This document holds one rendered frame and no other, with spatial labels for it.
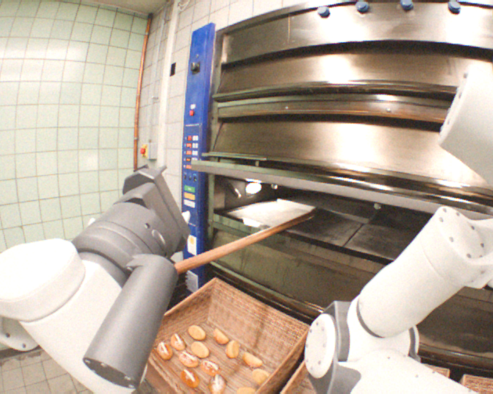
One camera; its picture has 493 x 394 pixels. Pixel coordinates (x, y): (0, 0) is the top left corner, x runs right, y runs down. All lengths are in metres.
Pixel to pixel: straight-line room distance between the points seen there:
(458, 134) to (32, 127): 1.74
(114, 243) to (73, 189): 1.55
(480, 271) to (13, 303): 0.29
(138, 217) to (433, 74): 0.77
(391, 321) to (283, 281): 0.75
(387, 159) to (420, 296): 0.56
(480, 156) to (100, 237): 0.26
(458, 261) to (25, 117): 1.79
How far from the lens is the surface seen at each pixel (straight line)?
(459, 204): 0.61
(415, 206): 0.59
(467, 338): 0.96
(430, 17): 0.90
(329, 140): 0.78
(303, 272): 0.92
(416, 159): 0.73
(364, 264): 0.81
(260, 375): 1.04
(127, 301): 0.15
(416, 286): 0.21
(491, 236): 0.23
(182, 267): 0.60
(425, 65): 0.80
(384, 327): 0.25
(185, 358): 1.09
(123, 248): 0.19
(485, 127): 0.15
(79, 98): 1.75
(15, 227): 1.78
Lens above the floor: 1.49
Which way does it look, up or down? 12 degrees down
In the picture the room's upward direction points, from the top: 3 degrees clockwise
